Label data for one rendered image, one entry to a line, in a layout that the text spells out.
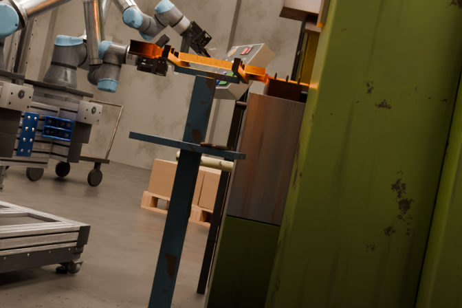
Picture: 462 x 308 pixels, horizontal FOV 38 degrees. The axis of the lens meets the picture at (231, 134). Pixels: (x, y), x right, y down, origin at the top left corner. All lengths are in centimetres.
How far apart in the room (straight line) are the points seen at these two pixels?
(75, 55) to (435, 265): 175
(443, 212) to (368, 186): 24
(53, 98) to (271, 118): 105
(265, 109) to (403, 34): 55
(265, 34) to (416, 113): 934
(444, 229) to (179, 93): 993
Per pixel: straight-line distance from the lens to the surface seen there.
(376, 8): 219
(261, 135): 236
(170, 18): 291
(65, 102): 293
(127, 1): 288
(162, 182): 597
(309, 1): 258
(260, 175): 236
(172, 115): 1181
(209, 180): 565
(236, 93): 297
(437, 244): 213
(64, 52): 299
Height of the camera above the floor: 72
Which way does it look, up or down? 1 degrees up
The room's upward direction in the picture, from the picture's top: 12 degrees clockwise
